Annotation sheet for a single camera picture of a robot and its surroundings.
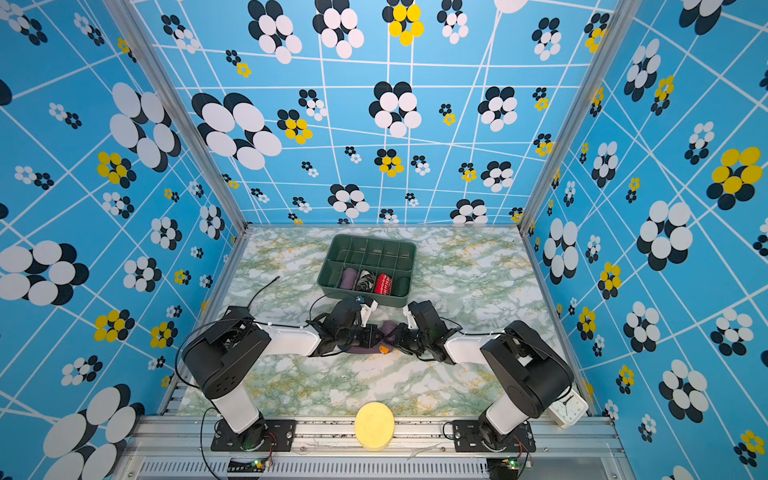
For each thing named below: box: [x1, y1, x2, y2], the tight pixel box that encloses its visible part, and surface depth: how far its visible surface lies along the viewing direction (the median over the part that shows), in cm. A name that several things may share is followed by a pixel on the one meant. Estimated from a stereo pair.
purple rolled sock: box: [340, 268, 357, 290], surface depth 100 cm
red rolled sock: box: [374, 273, 393, 295], surface depth 98 cm
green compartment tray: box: [317, 234, 417, 307], surface depth 104 cm
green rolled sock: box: [390, 276, 410, 297], surface depth 97 cm
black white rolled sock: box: [356, 270, 376, 292], surface depth 98 cm
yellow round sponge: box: [354, 402, 395, 451], surface depth 74 cm
